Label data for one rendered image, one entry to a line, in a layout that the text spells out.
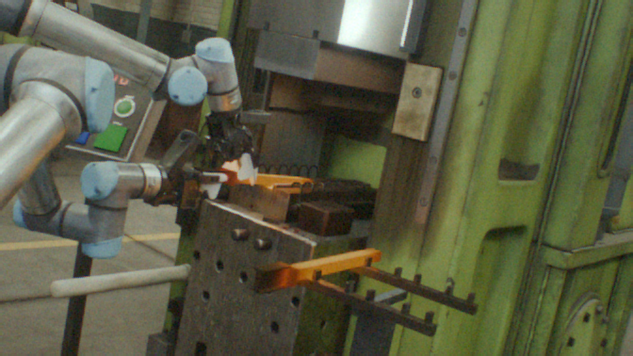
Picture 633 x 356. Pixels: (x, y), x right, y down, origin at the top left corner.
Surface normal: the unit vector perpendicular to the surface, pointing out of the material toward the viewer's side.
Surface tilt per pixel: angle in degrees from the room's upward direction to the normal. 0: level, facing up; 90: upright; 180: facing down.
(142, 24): 90
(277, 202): 90
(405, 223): 90
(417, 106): 90
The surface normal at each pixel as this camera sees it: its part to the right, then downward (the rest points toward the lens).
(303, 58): -0.62, 0.00
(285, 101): 0.76, 0.25
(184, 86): 0.35, 0.22
